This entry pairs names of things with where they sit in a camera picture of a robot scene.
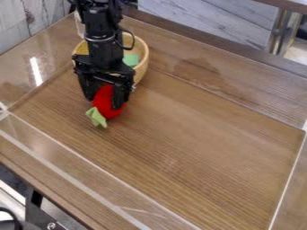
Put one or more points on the metal table leg background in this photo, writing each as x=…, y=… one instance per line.
x=285, y=30

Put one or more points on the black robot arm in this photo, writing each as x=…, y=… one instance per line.
x=100, y=15

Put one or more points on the red felt fruit green leaf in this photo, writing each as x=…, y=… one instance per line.
x=102, y=110

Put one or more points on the green rectangular block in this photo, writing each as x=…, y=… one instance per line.
x=131, y=59

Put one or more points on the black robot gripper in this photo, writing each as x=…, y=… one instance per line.
x=102, y=67

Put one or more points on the black metal table frame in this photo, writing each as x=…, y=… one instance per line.
x=46, y=215

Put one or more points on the clear acrylic tray wall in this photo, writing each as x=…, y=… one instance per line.
x=204, y=155

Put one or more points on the wooden bowl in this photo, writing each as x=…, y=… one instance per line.
x=140, y=49

